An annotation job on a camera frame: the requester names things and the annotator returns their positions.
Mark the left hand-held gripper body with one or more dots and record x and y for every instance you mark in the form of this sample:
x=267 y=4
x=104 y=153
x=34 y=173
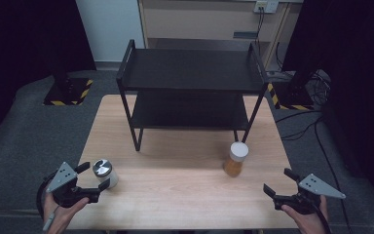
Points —
x=63 y=177

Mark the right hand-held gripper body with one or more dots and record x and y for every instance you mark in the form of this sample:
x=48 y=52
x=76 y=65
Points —
x=318 y=187

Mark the glass salt jar metal lid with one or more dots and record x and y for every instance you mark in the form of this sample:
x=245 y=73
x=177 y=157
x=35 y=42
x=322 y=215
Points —
x=105 y=172

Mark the orange spice jar white lid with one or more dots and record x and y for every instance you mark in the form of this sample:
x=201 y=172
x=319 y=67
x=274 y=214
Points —
x=236 y=159

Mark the black metal two-tier shelf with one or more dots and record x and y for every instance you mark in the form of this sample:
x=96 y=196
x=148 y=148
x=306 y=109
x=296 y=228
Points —
x=191 y=70

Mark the person's right hand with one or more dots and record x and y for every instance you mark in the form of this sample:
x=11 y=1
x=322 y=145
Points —
x=310 y=222

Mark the person's left hand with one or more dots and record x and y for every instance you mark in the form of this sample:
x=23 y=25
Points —
x=61 y=216

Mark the striped stand base with pole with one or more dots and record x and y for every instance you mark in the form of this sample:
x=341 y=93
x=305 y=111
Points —
x=293 y=96
x=66 y=92

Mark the black curtain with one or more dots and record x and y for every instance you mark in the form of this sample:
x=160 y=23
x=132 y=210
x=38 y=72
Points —
x=360 y=81
x=26 y=48

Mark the beige wooden cabinet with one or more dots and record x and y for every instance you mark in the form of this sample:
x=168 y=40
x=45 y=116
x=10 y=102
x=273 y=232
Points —
x=191 y=19

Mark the white wall outlet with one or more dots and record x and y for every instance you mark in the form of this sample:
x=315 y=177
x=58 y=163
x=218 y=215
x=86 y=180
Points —
x=266 y=6

